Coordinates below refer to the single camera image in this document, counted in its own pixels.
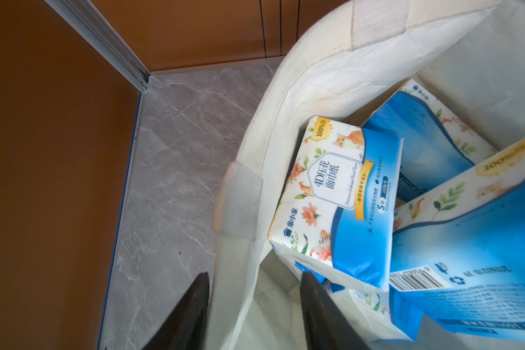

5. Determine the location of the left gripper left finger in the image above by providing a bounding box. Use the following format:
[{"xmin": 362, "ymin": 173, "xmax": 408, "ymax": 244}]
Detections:
[{"xmin": 144, "ymin": 272, "xmax": 210, "ymax": 349}]

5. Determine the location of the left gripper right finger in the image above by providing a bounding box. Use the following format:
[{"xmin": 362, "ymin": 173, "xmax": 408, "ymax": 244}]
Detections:
[{"xmin": 300, "ymin": 271, "xmax": 369, "ymax": 350}]

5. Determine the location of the blue tissue pack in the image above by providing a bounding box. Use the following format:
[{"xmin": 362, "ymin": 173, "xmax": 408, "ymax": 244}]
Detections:
[
  {"xmin": 268, "ymin": 116, "xmax": 403, "ymax": 293},
  {"xmin": 364, "ymin": 78, "xmax": 497, "ymax": 202}
]

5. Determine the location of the white-topped tissue pack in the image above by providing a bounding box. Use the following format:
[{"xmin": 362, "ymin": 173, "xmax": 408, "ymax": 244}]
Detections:
[{"xmin": 389, "ymin": 139, "xmax": 525, "ymax": 341}]

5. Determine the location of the cream canvas bag blue print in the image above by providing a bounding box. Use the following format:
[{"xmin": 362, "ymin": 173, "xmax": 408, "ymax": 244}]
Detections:
[{"xmin": 204, "ymin": 1, "xmax": 525, "ymax": 349}]

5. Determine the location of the blue tissue pack frontmost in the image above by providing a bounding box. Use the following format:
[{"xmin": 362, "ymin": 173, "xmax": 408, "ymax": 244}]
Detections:
[{"xmin": 314, "ymin": 273, "xmax": 411, "ymax": 342}]

